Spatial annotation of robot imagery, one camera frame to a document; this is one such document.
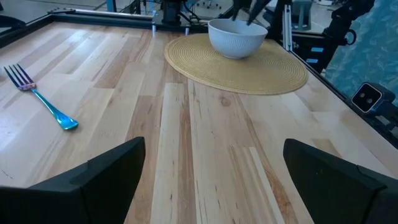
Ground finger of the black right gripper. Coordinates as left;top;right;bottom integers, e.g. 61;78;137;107
247;0;272;26
231;0;246;22

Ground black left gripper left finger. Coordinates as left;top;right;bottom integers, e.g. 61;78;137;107
0;136;146;224

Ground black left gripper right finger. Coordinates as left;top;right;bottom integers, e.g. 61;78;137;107
283;138;398;224

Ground iridescent blue metal fork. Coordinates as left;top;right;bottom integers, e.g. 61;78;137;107
3;63;79;131

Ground office chair base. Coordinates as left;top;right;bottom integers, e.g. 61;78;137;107
196;0;222;9

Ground white ribbed ceramic bowl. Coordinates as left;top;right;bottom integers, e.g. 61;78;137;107
207;18;269;60

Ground grey-green stool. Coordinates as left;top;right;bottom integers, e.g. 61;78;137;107
291;0;313;32

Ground black box with blue labels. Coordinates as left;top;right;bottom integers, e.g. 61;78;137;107
292;30;327;74

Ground round yellow woven placemat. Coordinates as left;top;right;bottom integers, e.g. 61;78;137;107
164;33;309;96

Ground black equipment stand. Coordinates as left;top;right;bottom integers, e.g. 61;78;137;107
322;0;376;74

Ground blue patterned cloth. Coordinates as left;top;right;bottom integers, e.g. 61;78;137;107
325;0;398;105

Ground silver aluminium profile post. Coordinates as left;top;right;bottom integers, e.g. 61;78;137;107
282;4;294;52

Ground black cable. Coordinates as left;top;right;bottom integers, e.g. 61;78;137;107
182;1;201;24

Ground black table-level camera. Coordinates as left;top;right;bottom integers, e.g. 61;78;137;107
351;82;396;114

